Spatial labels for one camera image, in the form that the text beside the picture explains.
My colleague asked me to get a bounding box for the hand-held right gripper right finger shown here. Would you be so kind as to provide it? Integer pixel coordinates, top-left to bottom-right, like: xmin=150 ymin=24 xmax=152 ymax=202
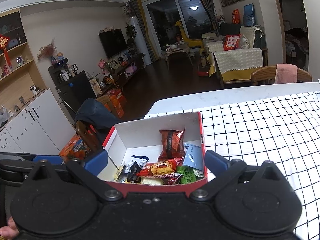
xmin=189 ymin=149 xmax=291 ymax=203

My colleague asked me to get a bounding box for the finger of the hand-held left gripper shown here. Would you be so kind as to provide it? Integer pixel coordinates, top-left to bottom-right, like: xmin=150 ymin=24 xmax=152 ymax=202
xmin=0 ymin=152 xmax=66 ymax=166

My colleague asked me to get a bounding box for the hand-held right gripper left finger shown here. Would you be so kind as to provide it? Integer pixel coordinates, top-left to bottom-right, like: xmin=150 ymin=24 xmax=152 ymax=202
xmin=25 ymin=149 xmax=123 ymax=202

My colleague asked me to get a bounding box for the light blue snack packet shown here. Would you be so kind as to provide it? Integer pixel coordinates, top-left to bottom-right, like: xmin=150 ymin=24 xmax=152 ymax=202
xmin=182 ymin=143 xmax=204 ymax=172

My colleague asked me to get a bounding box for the green snack packet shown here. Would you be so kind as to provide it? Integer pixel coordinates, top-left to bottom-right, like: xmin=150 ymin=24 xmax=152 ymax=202
xmin=175 ymin=166 xmax=205 ymax=181

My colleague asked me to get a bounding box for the black snack packet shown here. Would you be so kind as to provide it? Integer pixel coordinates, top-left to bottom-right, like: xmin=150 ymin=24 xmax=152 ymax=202
xmin=126 ymin=161 xmax=141 ymax=182

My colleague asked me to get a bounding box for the white and blue snack packet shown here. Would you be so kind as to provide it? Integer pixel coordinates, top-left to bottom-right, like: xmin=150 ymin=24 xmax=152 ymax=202
xmin=130 ymin=155 xmax=149 ymax=171

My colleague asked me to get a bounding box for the dark red snack packet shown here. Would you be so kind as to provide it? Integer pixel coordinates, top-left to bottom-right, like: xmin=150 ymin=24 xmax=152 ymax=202
xmin=158 ymin=127 xmax=186 ymax=162

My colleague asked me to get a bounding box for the red and white cardboard box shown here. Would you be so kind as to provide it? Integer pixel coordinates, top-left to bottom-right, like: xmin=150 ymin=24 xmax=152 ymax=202
xmin=102 ymin=112 xmax=208 ymax=186

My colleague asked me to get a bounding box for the large red snack bag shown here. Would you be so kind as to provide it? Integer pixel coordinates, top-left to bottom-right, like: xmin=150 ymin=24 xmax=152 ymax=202
xmin=136 ymin=157 xmax=185 ymax=178

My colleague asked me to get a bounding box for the cream snack packet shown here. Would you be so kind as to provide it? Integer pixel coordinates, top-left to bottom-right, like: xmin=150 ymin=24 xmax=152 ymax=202
xmin=141 ymin=177 xmax=165 ymax=186

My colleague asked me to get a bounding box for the person's left hand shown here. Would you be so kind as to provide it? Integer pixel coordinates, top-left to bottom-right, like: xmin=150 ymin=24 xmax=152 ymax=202
xmin=0 ymin=216 xmax=19 ymax=240

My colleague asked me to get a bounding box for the orange printed carton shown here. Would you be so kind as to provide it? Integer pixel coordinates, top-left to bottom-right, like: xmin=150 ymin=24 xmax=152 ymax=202
xmin=59 ymin=134 xmax=92 ymax=163

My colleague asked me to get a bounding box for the dark wooden chair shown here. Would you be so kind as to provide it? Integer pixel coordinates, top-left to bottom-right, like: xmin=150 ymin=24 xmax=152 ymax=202
xmin=75 ymin=120 xmax=108 ymax=153

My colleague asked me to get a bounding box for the white cabinet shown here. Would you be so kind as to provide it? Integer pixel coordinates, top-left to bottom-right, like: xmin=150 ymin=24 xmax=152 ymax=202
xmin=0 ymin=87 xmax=76 ymax=156

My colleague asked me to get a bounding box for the blue jacket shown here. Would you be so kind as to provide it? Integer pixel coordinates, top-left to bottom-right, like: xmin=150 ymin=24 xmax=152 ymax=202
xmin=74 ymin=98 xmax=117 ymax=131

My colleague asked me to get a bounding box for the white checkered tablecloth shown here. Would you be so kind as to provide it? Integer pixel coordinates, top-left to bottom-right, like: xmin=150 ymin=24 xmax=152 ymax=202
xmin=143 ymin=91 xmax=320 ymax=240

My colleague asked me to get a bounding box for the stack of orange boxes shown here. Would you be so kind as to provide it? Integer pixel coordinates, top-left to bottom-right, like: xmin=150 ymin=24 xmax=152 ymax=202
xmin=96 ymin=88 xmax=127 ymax=118

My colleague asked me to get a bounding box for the black water dispenser cabinet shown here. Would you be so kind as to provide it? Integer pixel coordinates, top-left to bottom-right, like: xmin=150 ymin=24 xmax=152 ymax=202
xmin=48 ymin=58 xmax=97 ymax=111

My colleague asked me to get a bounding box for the low television stand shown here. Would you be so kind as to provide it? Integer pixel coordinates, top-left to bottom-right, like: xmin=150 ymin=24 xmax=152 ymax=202
xmin=99 ymin=55 xmax=145 ymax=90

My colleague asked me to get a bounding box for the sofa with cream cover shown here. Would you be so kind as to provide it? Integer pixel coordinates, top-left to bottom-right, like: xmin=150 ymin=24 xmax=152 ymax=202
xmin=203 ymin=22 xmax=269 ymax=86

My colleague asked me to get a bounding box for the dried flower bouquet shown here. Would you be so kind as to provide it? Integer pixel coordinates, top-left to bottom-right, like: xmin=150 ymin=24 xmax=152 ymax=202
xmin=37 ymin=38 xmax=57 ymax=65

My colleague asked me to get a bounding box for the pink towel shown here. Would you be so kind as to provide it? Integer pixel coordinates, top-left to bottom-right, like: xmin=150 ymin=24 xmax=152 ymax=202
xmin=274 ymin=63 xmax=298 ymax=84

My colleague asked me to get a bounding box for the wooden coffee table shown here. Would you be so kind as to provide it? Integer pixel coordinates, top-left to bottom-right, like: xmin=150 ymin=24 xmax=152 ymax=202
xmin=162 ymin=44 xmax=193 ymax=66

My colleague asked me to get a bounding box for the black television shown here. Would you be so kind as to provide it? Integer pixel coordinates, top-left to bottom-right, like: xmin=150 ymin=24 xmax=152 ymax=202
xmin=98 ymin=28 xmax=128 ymax=59

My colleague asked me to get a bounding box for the red printed cushion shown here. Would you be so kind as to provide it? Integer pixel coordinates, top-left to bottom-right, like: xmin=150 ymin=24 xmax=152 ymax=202
xmin=223 ymin=34 xmax=242 ymax=51

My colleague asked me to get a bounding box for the yellow giraffe toy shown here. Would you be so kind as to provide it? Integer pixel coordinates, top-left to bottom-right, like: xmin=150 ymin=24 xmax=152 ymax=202
xmin=174 ymin=20 xmax=205 ymax=48

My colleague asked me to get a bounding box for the red hanging ornament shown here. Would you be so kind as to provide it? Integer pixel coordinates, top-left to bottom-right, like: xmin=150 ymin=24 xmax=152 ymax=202
xmin=0 ymin=34 xmax=11 ymax=66

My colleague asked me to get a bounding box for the white standing air conditioner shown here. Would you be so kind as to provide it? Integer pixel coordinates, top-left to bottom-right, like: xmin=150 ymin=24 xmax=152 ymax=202
xmin=128 ymin=16 xmax=152 ymax=66

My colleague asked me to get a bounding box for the green potted plant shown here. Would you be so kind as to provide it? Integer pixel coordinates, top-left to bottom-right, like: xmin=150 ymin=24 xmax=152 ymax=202
xmin=125 ymin=24 xmax=138 ymax=57

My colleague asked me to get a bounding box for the grey and yellow curtain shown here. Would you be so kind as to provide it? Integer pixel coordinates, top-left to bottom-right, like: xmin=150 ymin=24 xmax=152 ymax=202
xmin=194 ymin=0 xmax=220 ymax=30
xmin=128 ymin=0 xmax=160 ymax=61

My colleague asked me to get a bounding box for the blue cushion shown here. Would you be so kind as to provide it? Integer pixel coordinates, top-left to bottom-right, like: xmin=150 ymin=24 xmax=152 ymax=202
xmin=243 ymin=3 xmax=256 ymax=27

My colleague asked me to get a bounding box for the wooden wall shelf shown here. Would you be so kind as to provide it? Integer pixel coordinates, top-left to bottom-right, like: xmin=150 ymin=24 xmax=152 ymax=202
xmin=0 ymin=8 xmax=48 ymax=107

